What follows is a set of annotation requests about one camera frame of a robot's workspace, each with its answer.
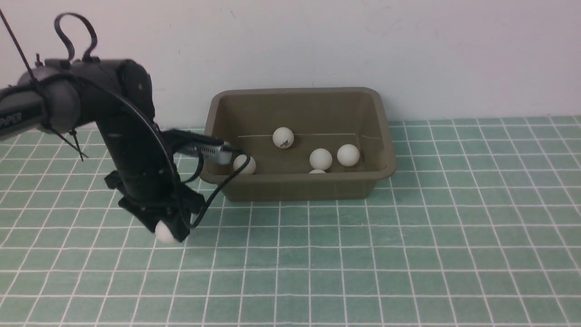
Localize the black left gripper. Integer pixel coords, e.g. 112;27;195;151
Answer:
104;170;190;243

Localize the white ping-pong ball plain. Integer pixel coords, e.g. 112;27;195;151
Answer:
154;221;179;244

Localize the white ping-pong ball bin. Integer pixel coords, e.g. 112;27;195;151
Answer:
309;148;333;170

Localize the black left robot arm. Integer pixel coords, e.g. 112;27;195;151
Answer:
1;13;210;243

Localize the olive green plastic bin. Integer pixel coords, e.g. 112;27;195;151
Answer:
205;87;397;202

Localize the green checkered tablecloth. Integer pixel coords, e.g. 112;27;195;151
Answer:
0;116;581;327

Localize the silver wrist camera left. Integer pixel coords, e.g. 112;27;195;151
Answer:
161;129;235;165

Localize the black camera cable left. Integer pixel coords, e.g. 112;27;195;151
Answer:
182;148;251;229

